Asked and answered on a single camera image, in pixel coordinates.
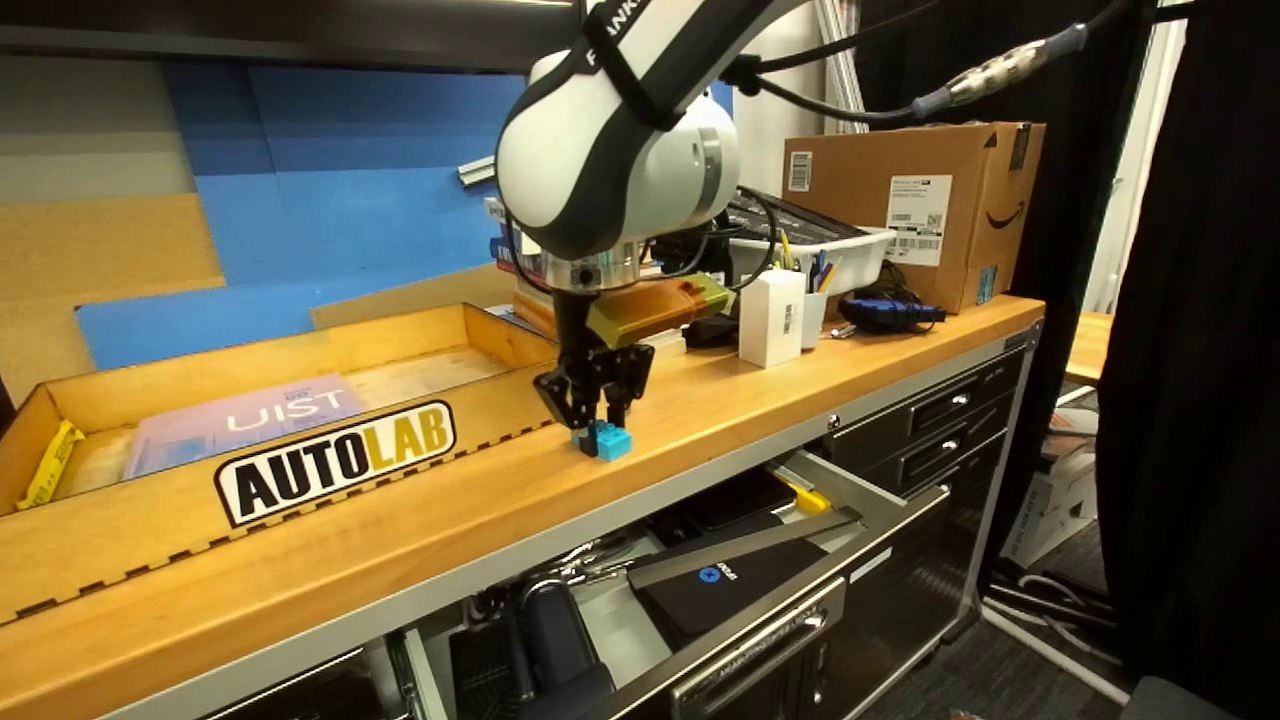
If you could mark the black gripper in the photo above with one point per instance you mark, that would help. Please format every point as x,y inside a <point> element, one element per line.
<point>578,328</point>

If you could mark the blue lego brick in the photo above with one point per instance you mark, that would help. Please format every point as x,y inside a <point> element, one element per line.
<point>609,442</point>

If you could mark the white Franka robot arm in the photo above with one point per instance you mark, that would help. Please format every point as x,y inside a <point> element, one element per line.
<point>600,145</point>

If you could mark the open steel cabinet drawer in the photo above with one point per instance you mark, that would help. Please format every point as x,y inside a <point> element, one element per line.
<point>781,661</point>

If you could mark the brown wooden block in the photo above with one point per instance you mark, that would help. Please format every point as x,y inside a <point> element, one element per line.
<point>655,304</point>

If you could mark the small white box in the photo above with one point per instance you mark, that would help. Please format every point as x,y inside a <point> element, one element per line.
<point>771,322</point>

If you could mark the black box with blue logo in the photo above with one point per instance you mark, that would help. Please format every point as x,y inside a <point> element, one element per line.
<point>722,594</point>

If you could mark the small yellow item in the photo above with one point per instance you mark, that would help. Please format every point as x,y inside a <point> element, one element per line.
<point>808,503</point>

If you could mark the white plastic bin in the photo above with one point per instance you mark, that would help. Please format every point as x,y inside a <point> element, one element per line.
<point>824,260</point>

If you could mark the black cylindrical object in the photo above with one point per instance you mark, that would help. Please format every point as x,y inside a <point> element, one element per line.
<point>563,644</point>

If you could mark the blue and black device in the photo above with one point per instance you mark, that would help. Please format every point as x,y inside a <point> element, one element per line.
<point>885,313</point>

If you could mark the purple UIST booklet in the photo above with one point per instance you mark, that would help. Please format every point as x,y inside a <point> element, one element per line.
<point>240,422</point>

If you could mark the brown cardboard shipping box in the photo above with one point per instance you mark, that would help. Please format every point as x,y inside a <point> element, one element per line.
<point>961,200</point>

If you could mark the white floor equipment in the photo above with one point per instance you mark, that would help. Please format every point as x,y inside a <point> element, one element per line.
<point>1054,485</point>

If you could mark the wooden tray with AUTOLAB sticker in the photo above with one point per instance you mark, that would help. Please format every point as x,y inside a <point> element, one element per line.
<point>134,533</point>

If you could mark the yellow object in wooden tray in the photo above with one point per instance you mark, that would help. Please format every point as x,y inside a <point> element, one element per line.
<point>53,466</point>

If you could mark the black curtain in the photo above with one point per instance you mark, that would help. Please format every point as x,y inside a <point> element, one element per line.
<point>1202,334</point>

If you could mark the white metal post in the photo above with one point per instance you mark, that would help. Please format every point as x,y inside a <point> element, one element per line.
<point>1133,162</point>

